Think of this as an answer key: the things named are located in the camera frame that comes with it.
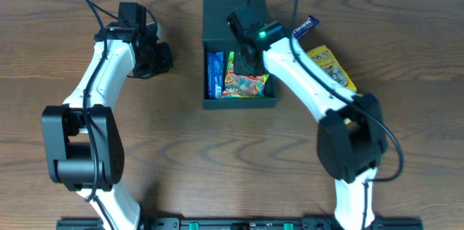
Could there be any green Haribo gummy bag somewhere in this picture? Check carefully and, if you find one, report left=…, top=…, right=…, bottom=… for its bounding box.
left=221, top=52, right=270, bottom=99

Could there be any blue Oreo cookie pack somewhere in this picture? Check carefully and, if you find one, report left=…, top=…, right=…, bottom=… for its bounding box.
left=207, top=52, right=224, bottom=99

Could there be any black gift box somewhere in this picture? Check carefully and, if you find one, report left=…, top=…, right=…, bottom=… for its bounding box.
left=202, top=0, right=278, bottom=110

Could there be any yellow sunflower seed bag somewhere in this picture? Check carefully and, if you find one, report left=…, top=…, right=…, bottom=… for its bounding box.
left=307, top=45, right=357, bottom=92

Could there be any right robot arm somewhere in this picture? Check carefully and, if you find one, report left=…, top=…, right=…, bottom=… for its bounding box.
left=227, top=4, right=387, bottom=229

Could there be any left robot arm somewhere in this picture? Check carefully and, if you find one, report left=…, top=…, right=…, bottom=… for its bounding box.
left=41, top=2, right=173, bottom=229

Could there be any dark blue Dairy Milk bar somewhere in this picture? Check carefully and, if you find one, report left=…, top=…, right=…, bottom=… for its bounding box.
left=292, top=15, right=320, bottom=39

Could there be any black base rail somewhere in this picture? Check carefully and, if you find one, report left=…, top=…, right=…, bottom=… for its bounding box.
left=56, top=216, right=424, bottom=230

